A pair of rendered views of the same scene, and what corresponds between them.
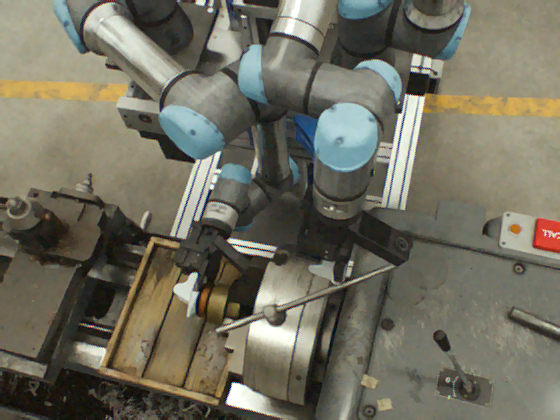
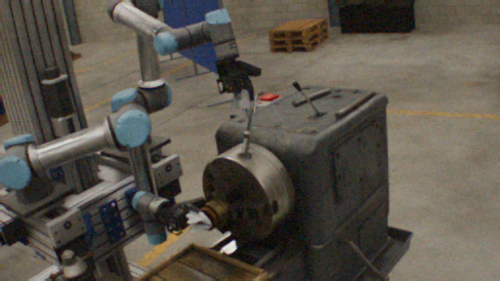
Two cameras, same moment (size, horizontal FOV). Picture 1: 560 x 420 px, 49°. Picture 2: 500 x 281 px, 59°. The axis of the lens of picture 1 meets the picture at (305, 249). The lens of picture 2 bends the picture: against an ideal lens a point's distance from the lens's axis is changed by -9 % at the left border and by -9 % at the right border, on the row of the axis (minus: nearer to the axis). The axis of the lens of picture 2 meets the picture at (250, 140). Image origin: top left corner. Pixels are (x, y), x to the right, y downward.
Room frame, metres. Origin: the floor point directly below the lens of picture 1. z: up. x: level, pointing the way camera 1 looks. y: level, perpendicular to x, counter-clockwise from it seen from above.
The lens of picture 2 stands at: (-0.25, 1.38, 1.83)
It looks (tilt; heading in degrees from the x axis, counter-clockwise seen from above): 21 degrees down; 294
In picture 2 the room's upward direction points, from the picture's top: 9 degrees counter-clockwise
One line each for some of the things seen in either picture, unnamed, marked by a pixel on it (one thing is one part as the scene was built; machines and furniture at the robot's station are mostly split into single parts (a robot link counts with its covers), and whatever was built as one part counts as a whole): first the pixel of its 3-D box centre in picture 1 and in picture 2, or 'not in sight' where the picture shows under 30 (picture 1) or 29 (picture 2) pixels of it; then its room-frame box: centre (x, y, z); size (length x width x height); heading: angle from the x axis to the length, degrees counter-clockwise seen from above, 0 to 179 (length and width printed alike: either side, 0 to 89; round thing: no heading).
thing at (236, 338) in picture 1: (242, 353); (250, 210); (0.33, 0.15, 1.08); 0.12 x 0.11 x 0.05; 160
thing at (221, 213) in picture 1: (219, 219); (161, 208); (0.64, 0.19, 1.08); 0.08 x 0.05 x 0.08; 68
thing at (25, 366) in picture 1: (35, 277); not in sight; (0.62, 0.68, 0.90); 0.47 x 0.30 x 0.06; 160
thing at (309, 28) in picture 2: not in sight; (300, 35); (2.40, -7.94, 0.22); 1.25 x 0.86 x 0.44; 83
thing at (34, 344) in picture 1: (46, 268); not in sight; (0.62, 0.63, 0.95); 0.43 x 0.17 x 0.05; 160
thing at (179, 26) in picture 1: (156, 19); (31, 181); (1.12, 0.29, 1.21); 0.15 x 0.15 x 0.10
